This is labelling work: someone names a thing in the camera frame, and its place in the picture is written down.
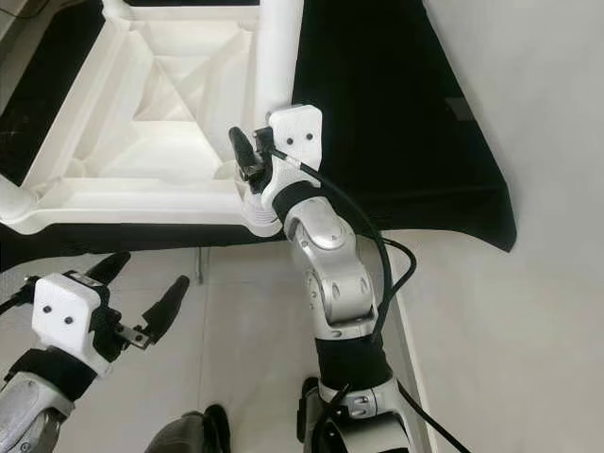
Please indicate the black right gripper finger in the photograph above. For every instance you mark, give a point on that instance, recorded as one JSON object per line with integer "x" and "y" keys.
{"x": 245, "y": 156}

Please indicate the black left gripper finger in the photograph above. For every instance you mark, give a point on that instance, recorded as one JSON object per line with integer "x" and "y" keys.
{"x": 170, "y": 310}
{"x": 113, "y": 267}

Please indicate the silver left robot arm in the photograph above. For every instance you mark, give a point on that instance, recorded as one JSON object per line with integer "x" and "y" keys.
{"x": 38, "y": 415}

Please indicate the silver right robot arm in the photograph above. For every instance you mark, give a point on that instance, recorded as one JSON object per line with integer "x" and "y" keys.
{"x": 340, "y": 283}

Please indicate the silver metal support leg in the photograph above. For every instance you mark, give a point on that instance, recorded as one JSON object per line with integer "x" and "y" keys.
{"x": 201, "y": 266}

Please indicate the white plastic table top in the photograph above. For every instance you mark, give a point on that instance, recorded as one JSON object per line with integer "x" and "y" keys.
{"x": 151, "y": 170}

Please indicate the black floor mat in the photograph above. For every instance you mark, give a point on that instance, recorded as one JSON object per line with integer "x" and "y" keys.
{"x": 387, "y": 113}

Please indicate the grey tape strip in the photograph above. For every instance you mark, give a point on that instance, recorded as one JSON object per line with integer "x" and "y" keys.
{"x": 461, "y": 109}

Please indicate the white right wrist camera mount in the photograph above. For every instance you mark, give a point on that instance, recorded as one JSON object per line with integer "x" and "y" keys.
{"x": 294, "y": 132}

